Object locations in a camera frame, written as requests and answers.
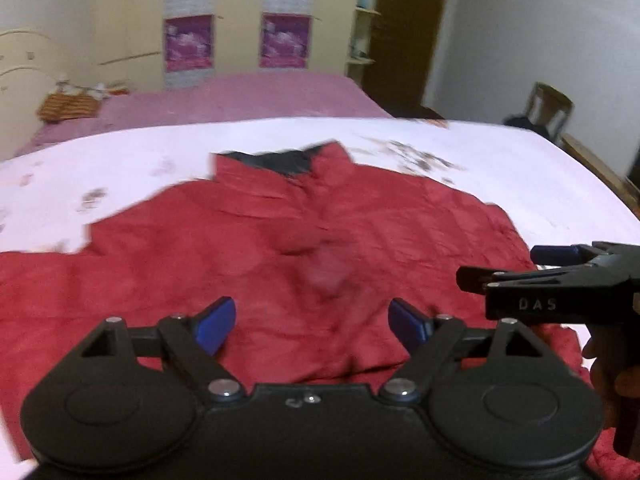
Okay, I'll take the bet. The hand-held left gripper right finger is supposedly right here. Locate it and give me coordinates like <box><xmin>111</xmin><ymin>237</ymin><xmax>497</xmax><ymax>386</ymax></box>
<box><xmin>379</xmin><ymin>297</ymin><xmax>547</xmax><ymax>405</ymax></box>

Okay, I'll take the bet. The purple wall poster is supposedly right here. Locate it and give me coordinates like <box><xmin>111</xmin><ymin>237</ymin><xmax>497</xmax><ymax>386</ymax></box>
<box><xmin>258</xmin><ymin>13</ymin><xmax>313</xmax><ymax>69</ymax></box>
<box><xmin>163</xmin><ymin>14</ymin><xmax>216</xmax><ymax>74</ymax></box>

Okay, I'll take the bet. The wooden bed frame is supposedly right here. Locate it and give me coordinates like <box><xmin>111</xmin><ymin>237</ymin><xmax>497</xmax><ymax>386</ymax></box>
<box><xmin>560</xmin><ymin>134</ymin><xmax>640</xmax><ymax>217</ymax></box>

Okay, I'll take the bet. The floral white bed sheet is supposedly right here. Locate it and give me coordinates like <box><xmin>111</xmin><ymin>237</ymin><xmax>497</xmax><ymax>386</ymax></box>
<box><xmin>0</xmin><ymin>116</ymin><xmax>640</xmax><ymax>480</ymax></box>

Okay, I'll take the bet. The cream corner shelf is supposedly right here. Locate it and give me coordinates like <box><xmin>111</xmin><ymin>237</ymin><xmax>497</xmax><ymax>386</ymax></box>
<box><xmin>344</xmin><ymin>0</ymin><xmax>389</xmax><ymax>87</ymax></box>

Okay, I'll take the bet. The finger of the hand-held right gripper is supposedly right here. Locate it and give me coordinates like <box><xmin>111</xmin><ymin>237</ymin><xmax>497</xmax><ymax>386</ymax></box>
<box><xmin>530</xmin><ymin>244</ymin><xmax>601</xmax><ymax>267</ymax></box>
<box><xmin>456</xmin><ymin>265</ymin><xmax>566</xmax><ymax>295</ymax></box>

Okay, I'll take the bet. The cream curved headboard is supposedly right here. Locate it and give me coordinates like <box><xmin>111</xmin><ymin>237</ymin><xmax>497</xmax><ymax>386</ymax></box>
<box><xmin>0</xmin><ymin>28</ymin><xmax>67</xmax><ymax>162</ymax></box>

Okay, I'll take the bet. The pink blanket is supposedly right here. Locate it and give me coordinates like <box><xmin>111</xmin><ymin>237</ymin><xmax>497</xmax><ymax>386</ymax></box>
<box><xmin>14</xmin><ymin>72</ymin><xmax>397</xmax><ymax>159</ymax></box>

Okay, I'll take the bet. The red quilted jacket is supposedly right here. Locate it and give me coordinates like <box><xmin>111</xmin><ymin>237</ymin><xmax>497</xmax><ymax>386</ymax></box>
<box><xmin>0</xmin><ymin>139</ymin><xmax>597</xmax><ymax>463</ymax></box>

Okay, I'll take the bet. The wooden chair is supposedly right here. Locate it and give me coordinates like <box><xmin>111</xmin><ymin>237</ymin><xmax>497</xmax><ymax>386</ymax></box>
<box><xmin>501</xmin><ymin>81</ymin><xmax>576</xmax><ymax>144</ymax></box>

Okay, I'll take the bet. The cream wardrobe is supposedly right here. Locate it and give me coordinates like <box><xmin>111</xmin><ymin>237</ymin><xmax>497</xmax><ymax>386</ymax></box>
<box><xmin>95</xmin><ymin>0</ymin><xmax>368</xmax><ymax>94</ymax></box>

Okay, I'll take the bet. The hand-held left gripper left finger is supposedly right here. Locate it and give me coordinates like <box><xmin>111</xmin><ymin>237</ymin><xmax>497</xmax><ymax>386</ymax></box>
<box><xmin>80</xmin><ymin>296</ymin><xmax>247</xmax><ymax>405</ymax></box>

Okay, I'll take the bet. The person's right hand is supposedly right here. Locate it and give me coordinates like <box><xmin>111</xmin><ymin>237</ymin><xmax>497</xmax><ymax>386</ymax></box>
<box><xmin>581</xmin><ymin>329</ymin><xmax>632</xmax><ymax>432</ymax></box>

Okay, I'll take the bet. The dark wooden door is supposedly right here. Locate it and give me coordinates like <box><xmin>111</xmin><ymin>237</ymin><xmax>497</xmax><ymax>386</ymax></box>
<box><xmin>361</xmin><ymin>0</ymin><xmax>452</xmax><ymax>113</ymax></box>

